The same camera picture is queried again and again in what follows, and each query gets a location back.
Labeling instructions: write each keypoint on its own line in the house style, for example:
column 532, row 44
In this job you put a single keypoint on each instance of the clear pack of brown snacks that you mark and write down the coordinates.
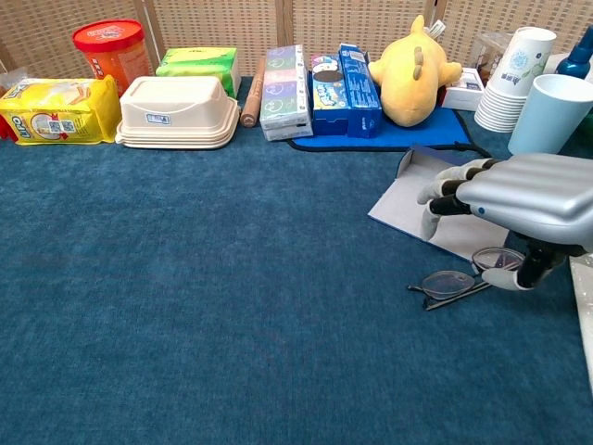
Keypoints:
column 486, row 55

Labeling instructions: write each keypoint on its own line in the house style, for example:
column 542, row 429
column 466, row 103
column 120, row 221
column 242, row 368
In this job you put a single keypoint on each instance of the small white box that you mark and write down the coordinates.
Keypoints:
column 463, row 97

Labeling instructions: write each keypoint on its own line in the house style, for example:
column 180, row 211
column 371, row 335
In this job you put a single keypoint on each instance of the light blue plastic mug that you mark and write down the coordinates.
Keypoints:
column 546, row 120

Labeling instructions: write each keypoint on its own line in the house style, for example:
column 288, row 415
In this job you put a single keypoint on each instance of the woven rattan folding screen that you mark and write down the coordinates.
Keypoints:
column 208, row 23

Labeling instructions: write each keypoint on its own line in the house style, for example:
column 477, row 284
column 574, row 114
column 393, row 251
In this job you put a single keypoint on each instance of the teal felt table cover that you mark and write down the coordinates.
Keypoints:
column 185, row 278

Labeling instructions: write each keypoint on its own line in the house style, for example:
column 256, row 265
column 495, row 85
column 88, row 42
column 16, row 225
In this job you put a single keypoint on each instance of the green tissue pack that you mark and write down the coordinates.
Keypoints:
column 199, row 60

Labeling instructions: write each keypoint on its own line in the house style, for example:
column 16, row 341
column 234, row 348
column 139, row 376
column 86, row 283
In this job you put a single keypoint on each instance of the wooden rolling pin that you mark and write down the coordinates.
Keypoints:
column 251, row 106

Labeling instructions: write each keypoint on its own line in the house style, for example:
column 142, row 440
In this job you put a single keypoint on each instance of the thin-framed eyeglasses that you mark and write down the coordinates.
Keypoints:
column 447, row 283

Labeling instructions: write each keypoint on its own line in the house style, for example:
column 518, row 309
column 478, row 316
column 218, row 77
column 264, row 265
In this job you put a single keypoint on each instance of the blue cloth mat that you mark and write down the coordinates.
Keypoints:
column 431, row 134

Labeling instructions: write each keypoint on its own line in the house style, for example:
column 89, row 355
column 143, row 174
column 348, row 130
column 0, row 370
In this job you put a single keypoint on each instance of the beige plastic lunch box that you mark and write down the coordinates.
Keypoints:
column 176, row 106

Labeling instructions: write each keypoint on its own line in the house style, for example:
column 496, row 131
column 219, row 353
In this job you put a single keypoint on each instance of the yellow plush toy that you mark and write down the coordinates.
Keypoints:
column 407, row 79

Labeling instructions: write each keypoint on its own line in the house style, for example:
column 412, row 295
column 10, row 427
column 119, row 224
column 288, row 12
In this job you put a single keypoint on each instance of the stack of paper cups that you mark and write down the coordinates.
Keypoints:
column 519, row 65

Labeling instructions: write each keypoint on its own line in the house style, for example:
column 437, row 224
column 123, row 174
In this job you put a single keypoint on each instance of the tall blue carton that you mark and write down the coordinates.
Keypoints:
column 361, row 92

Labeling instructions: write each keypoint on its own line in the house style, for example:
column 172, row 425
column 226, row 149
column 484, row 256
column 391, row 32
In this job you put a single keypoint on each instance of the orange tub with red lid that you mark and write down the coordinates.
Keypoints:
column 111, row 41

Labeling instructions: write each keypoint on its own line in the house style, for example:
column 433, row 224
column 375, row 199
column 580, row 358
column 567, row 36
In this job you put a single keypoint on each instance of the yellow biscuit packet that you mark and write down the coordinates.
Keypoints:
column 60, row 111

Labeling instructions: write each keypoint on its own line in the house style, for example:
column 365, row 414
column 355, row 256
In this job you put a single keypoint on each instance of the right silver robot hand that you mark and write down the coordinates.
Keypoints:
column 533, row 194

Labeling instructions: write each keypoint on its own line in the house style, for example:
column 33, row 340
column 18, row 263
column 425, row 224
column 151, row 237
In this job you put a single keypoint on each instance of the clear bag with canvas tote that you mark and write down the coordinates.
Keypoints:
column 586, row 315

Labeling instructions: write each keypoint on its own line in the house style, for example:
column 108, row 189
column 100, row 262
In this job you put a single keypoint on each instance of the pastel tissue multipack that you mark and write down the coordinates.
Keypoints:
column 285, row 92

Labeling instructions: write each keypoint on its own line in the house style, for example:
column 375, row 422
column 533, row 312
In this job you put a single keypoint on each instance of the blue cardboard glasses case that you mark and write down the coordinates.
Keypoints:
column 403, row 204

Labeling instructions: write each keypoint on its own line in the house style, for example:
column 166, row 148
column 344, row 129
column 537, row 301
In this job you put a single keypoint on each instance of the blue cookie box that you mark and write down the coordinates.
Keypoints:
column 329, row 92

